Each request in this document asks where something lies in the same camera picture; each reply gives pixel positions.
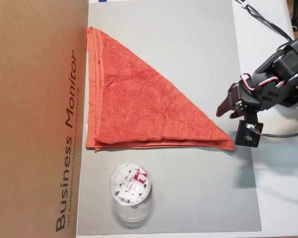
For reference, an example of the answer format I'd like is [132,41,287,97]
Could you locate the black stand leg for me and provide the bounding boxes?
[291,0,298,32]

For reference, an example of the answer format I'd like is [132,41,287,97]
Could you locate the orange terry towel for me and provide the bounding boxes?
[85,26,235,153]

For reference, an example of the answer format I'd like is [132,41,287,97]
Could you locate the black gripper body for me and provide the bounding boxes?
[227,81,261,117]

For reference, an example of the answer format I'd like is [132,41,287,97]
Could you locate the black square wrist camera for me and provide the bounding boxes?
[234,113,264,149]

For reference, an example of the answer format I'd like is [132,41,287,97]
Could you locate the grey table mat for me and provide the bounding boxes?
[76,0,263,236]

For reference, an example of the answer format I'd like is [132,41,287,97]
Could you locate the thin black camera cable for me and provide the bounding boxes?
[259,127,298,138]

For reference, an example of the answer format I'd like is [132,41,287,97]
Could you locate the brown cardboard monitor box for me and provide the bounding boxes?
[0,0,89,238]

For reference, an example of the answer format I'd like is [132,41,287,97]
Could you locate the red labelled eraser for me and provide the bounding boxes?
[125,168,149,195]

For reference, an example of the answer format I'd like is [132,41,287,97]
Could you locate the clear plastic jar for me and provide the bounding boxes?
[108,162,153,229]

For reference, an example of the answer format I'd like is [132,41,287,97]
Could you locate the white eraser cubes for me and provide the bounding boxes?
[111,166,149,204]

